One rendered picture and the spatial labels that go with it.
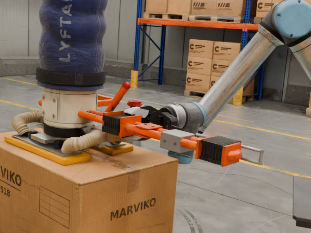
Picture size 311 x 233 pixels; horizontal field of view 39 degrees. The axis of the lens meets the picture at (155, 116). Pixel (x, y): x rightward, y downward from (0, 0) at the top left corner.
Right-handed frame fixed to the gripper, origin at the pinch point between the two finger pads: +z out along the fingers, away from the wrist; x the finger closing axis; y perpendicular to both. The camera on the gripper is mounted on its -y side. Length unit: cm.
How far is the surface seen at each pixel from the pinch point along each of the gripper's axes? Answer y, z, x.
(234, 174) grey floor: 129, -280, -106
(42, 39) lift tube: 29.7, 10.8, 22.2
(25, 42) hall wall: 925, -523, -33
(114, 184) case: -4.3, 7.8, -15.5
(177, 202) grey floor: 117, -179, -107
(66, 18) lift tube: 21.2, 8.2, 29.5
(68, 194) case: 0.9, 19.6, -17.5
